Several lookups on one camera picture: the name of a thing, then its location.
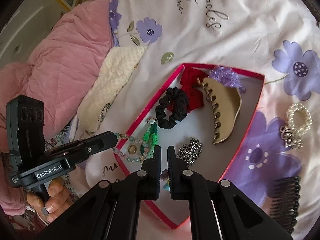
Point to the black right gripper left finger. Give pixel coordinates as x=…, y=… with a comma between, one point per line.
x=151, y=182

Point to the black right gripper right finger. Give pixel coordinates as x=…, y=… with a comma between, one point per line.
x=178, y=189

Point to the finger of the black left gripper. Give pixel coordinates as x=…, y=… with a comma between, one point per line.
x=99, y=143

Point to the black hair comb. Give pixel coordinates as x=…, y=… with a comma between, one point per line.
x=285, y=202

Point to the red shallow jewelry box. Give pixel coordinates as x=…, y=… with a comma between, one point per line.
x=192, y=139

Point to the person's left hand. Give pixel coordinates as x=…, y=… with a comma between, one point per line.
x=59, y=201

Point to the green beaded hair clip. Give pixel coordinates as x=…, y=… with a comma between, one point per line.
x=150, y=139

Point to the cream bobble blanket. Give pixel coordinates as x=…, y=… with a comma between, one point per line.
x=115, y=72

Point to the black scrunchie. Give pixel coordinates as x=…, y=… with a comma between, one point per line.
x=172, y=108

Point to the beige hair claw clip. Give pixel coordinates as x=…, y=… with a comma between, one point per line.
x=226, y=103

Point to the red velvet bow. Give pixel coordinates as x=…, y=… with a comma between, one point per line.
x=189, y=85

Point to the pink quilted comforter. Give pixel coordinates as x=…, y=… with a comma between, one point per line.
x=59, y=72

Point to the purple flower hair accessory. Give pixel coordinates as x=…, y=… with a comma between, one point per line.
x=227, y=77

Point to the white floral bedsheet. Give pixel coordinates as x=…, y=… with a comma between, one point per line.
x=276, y=38

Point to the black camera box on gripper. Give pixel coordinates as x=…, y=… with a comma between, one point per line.
x=25, y=123

